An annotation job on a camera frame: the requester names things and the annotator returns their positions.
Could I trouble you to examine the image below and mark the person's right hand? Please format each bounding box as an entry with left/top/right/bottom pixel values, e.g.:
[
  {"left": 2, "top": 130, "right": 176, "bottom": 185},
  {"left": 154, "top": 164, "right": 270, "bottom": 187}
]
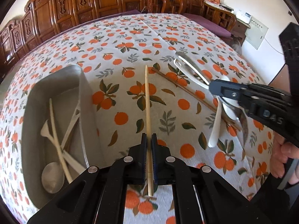
[{"left": 270, "top": 132, "right": 299, "bottom": 178}]

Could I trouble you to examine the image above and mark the dark brown wooden chopstick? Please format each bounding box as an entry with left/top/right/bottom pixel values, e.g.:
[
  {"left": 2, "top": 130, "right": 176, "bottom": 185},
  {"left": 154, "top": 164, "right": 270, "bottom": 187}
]
[{"left": 152, "top": 67, "right": 242, "bottom": 131}]

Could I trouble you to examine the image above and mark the white ceramic spoon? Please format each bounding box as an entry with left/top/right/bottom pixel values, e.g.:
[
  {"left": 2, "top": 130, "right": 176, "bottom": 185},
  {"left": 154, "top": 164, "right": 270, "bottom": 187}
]
[{"left": 208, "top": 74, "right": 232, "bottom": 148}]

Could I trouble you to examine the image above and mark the fluffy dog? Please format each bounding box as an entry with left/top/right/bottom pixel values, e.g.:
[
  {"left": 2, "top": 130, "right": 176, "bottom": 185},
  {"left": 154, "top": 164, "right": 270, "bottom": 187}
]
[{"left": 230, "top": 38, "right": 242, "bottom": 55}]

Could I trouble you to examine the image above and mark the metal spoon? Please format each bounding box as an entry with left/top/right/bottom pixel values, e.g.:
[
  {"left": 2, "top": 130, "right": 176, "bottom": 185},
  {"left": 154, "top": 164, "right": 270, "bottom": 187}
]
[{"left": 41, "top": 162, "right": 65, "bottom": 194}]

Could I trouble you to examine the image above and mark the wooden side table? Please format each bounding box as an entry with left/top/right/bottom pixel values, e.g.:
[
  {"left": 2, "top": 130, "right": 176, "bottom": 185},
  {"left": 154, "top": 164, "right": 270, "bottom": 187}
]
[{"left": 231, "top": 19, "right": 250, "bottom": 46}]

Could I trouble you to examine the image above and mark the purple armchair cushion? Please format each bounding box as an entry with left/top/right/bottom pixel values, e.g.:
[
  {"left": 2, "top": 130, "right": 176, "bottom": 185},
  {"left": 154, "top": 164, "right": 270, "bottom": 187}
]
[{"left": 183, "top": 13, "right": 231, "bottom": 38}]

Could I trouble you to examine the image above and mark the white device on table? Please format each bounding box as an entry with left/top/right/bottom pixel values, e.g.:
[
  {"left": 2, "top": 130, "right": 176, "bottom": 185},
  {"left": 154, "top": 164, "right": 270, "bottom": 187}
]
[{"left": 236, "top": 10, "right": 252, "bottom": 24}]

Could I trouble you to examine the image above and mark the white plastic fork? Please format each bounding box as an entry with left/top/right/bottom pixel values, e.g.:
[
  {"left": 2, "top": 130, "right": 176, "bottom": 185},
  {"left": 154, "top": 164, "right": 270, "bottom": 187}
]
[{"left": 61, "top": 103, "right": 80, "bottom": 150}]

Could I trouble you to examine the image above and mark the orange-print tablecloth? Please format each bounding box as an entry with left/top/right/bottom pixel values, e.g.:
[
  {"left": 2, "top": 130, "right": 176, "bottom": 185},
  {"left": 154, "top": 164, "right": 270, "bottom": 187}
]
[{"left": 1, "top": 14, "right": 273, "bottom": 223}]

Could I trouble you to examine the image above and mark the rectangular metal tray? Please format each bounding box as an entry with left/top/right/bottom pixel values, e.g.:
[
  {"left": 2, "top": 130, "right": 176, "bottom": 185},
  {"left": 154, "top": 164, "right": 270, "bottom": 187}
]
[{"left": 21, "top": 65, "right": 106, "bottom": 209}]

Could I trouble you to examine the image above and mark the carved wooden armchair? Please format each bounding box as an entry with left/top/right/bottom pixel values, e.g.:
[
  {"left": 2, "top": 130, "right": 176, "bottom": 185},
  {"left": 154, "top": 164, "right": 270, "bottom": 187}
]
[{"left": 168, "top": 0, "right": 237, "bottom": 31}]

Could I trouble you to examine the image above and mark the carved wooden sofa bench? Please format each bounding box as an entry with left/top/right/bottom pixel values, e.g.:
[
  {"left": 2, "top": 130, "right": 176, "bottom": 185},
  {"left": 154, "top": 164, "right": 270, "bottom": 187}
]
[{"left": 0, "top": 0, "right": 166, "bottom": 66}]

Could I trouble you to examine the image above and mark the white wall electrical panel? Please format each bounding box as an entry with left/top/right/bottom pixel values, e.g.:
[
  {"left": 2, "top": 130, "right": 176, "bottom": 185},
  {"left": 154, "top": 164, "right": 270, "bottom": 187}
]
[{"left": 245, "top": 17, "right": 269, "bottom": 50}]

